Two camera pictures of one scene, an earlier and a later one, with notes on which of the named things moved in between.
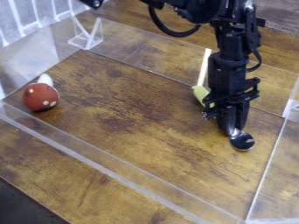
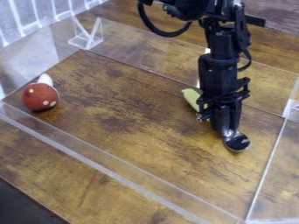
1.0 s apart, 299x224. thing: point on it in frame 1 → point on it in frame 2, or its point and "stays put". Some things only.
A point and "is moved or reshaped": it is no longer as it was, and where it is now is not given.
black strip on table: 260,22 stays put
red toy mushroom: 41,94 stays put
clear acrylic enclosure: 102,139 stays put
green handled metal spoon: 240,138 is moved or reshaped
